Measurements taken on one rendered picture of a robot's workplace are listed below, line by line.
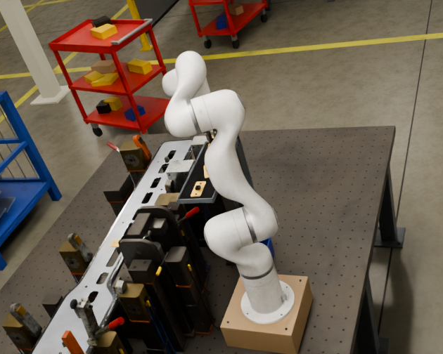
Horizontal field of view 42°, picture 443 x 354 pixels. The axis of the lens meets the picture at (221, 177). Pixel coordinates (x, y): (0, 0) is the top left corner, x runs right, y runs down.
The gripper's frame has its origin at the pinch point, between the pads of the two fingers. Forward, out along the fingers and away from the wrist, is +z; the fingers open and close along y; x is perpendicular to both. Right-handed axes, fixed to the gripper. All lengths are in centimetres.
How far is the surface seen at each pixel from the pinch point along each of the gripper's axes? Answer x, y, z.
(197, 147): -22.3, 15.6, 17.9
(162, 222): 40.2, 13.0, 6.5
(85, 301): 79, 25, 1
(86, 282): 50, 45, 22
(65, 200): -139, 176, 122
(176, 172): 4.2, 17.5, 11.4
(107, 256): 37, 41, 22
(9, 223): -93, 192, 102
